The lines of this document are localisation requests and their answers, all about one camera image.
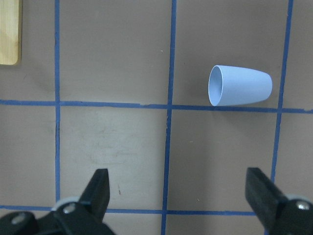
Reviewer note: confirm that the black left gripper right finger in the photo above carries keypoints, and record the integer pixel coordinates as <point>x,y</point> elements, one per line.
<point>279,213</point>

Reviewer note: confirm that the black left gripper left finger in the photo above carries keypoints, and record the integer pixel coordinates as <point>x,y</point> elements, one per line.
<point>84,217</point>

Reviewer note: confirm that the light blue plastic cup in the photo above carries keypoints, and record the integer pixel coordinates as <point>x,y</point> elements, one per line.
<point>229,86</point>

